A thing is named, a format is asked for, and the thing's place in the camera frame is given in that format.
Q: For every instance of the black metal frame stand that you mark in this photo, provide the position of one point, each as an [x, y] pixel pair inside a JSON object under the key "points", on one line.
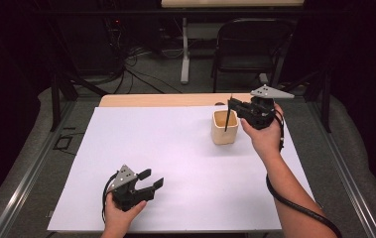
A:
{"points": [[325, 105], [55, 105]]}

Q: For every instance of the dark table grommet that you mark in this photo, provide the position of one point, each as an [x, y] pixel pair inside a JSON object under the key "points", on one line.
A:
{"points": [[219, 103]]}

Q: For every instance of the dark pencil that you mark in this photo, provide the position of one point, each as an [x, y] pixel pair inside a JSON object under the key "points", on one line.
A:
{"points": [[227, 119]]}

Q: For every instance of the person's left hand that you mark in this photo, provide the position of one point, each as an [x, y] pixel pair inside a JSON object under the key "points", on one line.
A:
{"points": [[119, 218]]}

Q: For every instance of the person's right hand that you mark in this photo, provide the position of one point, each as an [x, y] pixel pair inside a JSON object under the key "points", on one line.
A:
{"points": [[266, 139]]}

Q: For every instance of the black horizontal frame bar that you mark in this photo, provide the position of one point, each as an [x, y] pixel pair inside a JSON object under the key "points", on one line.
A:
{"points": [[109, 12]]}

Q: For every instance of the black folding chair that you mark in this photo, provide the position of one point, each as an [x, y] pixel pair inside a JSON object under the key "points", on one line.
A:
{"points": [[251, 62]]}

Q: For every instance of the cream square cup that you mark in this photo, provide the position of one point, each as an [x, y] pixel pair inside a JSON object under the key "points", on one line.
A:
{"points": [[223, 135]]}

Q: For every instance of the wooden table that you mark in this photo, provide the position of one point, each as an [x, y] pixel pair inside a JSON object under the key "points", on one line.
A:
{"points": [[162, 99]]}

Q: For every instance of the white table board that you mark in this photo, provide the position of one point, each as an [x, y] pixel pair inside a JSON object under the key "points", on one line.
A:
{"points": [[175, 155]]}

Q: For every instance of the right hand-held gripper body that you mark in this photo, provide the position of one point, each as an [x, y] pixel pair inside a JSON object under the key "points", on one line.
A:
{"points": [[258, 114]]}

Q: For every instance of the dark equipment with red light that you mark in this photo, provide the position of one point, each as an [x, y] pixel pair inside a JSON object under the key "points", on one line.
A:
{"points": [[116, 22]]}

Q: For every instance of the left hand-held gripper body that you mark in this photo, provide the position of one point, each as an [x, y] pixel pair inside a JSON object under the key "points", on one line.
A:
{"points": [[127, 195]]}

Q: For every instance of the white desk leg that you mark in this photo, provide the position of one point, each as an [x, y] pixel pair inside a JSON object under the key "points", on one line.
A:
{"points": [[185, 53]]}

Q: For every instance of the aluminium floor rail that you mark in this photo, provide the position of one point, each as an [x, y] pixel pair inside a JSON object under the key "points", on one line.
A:
{"points": [[344, 172], [26, 185]]}

